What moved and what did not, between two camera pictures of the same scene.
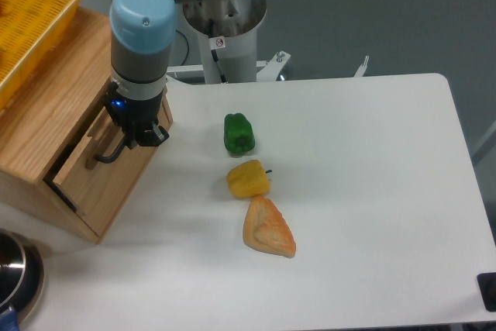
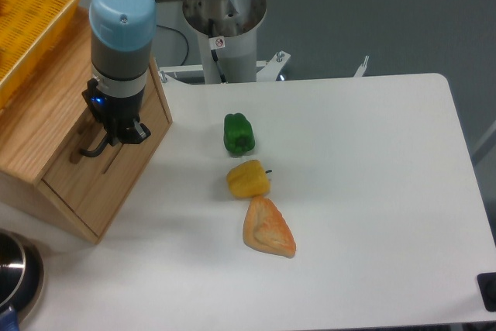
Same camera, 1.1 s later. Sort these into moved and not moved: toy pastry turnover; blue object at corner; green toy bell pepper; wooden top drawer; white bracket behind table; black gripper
Moved: wooden top drawer; black gripper
Not moved: blue object at corner; toy pastry turnover; white bracket behind table; green toy bell pepper
